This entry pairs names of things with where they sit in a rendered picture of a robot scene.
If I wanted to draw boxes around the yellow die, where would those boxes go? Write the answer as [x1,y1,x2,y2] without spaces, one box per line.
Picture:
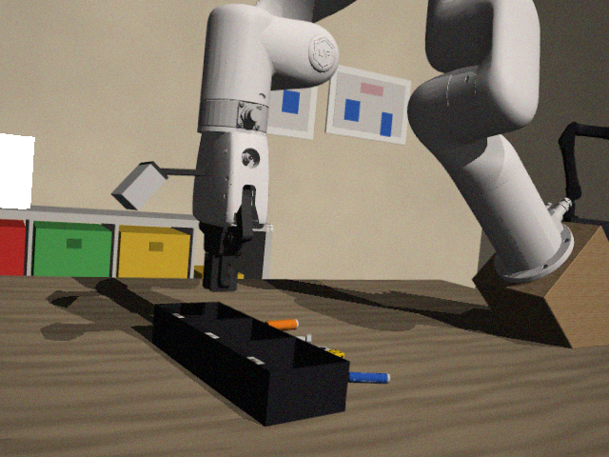
[327,349,344,358]

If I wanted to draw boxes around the orange battery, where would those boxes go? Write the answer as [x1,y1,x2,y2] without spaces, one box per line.
[265,319,299,330]

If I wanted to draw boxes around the white bolt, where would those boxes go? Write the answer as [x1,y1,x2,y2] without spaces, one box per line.
[296,334,311,344]

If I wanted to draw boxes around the blue cylinder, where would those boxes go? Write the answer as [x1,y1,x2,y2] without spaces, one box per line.
[348,372,390,384]

